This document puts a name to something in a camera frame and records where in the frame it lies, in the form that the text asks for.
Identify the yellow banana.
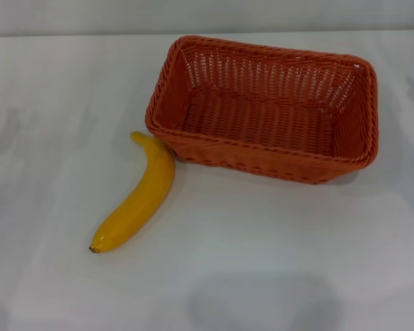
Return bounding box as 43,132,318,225
88,131,176,254

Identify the orange woven plastic basket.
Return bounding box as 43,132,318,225
145,34,380,185

